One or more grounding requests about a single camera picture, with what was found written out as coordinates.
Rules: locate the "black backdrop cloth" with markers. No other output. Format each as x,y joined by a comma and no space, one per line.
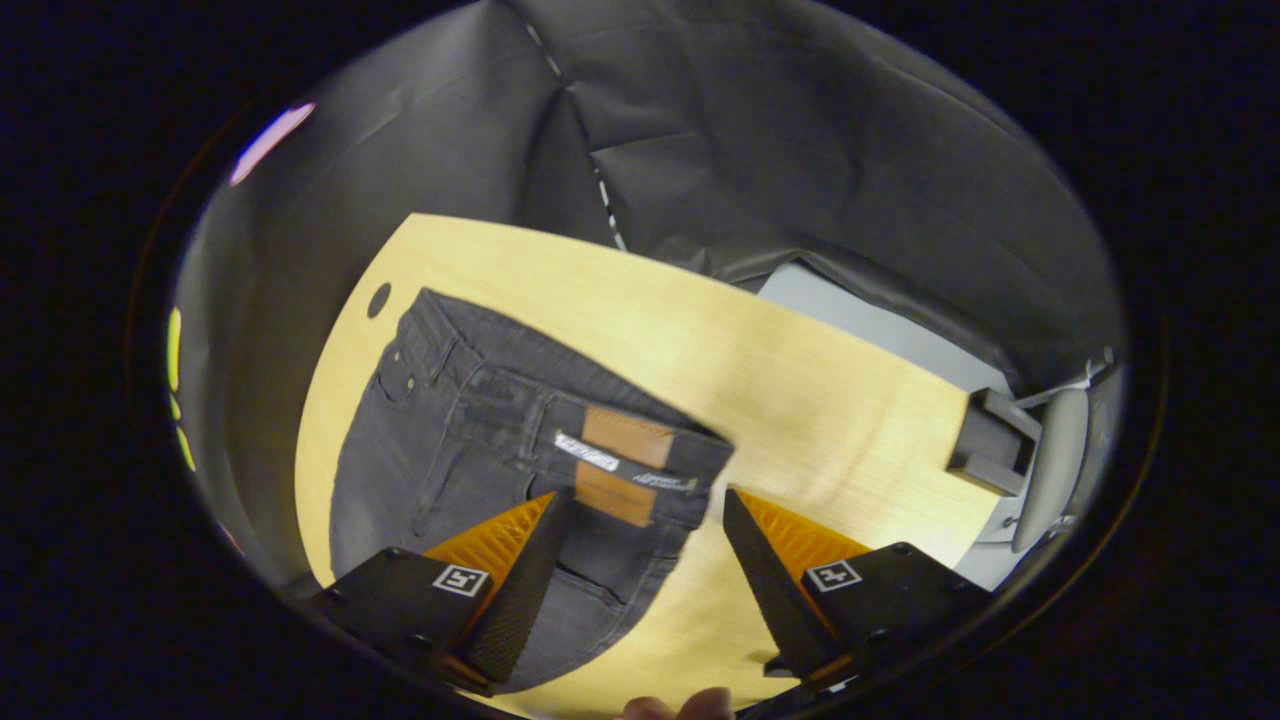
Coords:
800,150

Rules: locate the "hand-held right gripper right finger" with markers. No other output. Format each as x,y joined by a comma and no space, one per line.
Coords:
775,600

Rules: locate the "dark jeans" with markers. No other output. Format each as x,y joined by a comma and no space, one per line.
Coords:
480,440

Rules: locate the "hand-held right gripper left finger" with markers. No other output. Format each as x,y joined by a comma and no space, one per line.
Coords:
520,600

